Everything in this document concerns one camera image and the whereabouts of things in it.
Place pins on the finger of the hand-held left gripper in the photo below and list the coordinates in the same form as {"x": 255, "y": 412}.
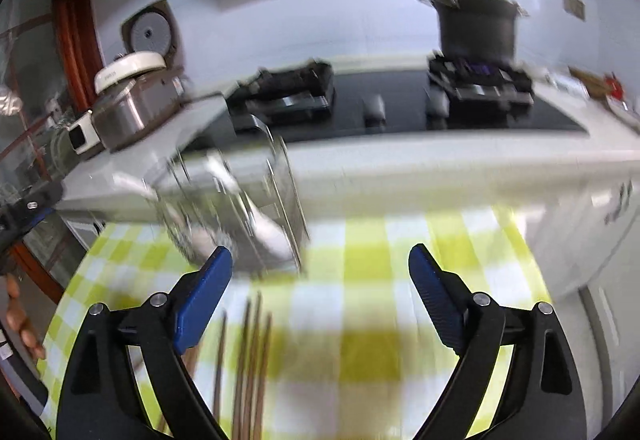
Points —
{"x": 37, "y": 202}

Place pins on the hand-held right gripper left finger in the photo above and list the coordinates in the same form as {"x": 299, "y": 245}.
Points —
{"x": 205, "y": 300}

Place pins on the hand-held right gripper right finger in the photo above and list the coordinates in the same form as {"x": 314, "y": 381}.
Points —
{"x": 435, "y": 300}

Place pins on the brown wooden chopstick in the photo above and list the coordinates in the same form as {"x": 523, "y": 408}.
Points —
{"x": 220, "y": 360}
{"x": 242, "y": 370}
{"x": 255, "y": 360}
{"x": 265, "y": 370}

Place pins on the person's left hand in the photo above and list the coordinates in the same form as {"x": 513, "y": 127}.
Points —
{"x": 20, "y": 317}

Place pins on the glass cabinet door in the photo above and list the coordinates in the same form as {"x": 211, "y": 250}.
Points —
{"x": 30, "y": 144}

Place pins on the green checked tablecloth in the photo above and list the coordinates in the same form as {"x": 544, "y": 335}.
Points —
{"x": 350, "y": 270}

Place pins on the white ceramic spoon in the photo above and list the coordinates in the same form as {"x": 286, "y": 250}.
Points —
{"x": 270, "y": 235}

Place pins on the steel rice cooker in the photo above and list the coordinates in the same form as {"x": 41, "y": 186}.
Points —
{"x": 130, "y": 104}

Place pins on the white kitchen counter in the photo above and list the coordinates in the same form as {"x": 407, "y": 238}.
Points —
{"x": 400, "y": 159}

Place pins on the white base cabinet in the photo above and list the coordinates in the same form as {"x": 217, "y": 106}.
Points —
{"x": 575, "y": 240}

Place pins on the black glass gas hob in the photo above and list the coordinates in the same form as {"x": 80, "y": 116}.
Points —
{"x": 395, "y": 89}

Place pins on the black burner grate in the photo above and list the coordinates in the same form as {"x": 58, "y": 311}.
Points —
{"x": 480, "y": 77}
{"x": 292, "y": 84}

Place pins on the wooden cutting board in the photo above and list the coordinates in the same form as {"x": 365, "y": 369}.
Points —
{"x": 590, "y": 80}

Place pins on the black cooking pot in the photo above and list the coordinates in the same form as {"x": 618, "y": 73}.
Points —
{"x": 475, "y": 27}

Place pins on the small red container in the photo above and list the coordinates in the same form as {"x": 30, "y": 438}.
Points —
{"x": 614, "y": 85}

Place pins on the red-brown door frame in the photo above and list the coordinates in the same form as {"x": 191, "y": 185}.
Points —
{"x": 75, "y": 44}

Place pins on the round wall vent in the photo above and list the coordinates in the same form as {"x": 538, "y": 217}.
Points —
{"x": 150, "y": 32}

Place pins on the wall socket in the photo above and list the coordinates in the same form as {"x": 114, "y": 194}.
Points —
{"x": 574, "y": 5}

